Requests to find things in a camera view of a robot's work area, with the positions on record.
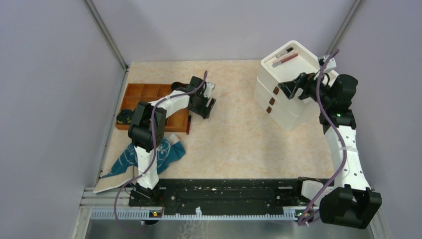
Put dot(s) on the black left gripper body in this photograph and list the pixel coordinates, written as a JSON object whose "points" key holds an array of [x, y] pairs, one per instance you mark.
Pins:
{"points": [[199, 107]]}

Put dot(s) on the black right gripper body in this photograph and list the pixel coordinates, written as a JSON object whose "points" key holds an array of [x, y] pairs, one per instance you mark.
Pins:
{"points": [[310, 87]]}

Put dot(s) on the maroon makeup pencil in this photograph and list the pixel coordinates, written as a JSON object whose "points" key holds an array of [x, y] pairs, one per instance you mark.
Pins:
{"points": [[284, 59]]}

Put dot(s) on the white drawer organizer box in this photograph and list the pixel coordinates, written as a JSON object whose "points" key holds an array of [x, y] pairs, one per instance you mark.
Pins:
{"points": [[278, 86]]}

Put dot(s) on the pink makeup pencil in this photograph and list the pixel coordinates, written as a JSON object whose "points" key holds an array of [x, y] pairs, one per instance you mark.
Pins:
{"points": [[278, 59]]}

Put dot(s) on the clear glitter gloss tube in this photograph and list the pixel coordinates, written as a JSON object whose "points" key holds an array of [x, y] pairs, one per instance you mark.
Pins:
{"points": [[284, 52]]}

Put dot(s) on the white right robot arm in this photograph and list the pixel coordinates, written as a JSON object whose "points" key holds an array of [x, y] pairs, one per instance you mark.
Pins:
{"points": [[346, 199]]}

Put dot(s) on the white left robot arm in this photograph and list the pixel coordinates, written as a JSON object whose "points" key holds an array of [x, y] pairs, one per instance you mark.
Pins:
{"points": [[147, 127]]}

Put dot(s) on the black coiled band top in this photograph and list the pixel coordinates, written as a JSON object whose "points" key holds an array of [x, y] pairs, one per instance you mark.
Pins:
{"points": [[179, 86]]}

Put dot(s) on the black coiled band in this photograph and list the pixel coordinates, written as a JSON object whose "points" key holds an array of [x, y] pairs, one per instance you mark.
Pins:
{"points": [[179, 86], [124, 117]]}

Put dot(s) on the teal patterned cloth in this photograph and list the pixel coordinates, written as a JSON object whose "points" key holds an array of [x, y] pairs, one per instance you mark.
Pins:
{"points": [[170, 150]]}

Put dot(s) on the wooden compartment tray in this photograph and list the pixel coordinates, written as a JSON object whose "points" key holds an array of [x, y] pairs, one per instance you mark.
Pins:
{"points": [[136, 92]]}

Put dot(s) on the black coiled band left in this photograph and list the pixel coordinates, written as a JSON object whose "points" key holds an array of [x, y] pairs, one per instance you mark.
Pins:
{"points": [[124, 117]]}

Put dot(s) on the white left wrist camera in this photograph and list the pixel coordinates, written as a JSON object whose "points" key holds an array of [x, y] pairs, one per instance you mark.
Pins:
{"points": [[208, 89]]}

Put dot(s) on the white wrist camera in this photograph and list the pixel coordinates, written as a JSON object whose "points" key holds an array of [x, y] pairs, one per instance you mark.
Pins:
{"points": [[208, 89], [327, 63]]}

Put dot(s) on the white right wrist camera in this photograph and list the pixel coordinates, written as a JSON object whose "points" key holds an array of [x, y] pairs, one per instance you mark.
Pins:
{"points": [[327, 63]]}

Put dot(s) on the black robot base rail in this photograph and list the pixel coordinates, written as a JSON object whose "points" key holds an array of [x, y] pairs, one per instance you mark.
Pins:
{"points": [[222, 197]]}

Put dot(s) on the grey slotted cable duct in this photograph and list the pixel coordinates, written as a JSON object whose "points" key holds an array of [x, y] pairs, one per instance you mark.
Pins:
{"points": [[291, 213]]}

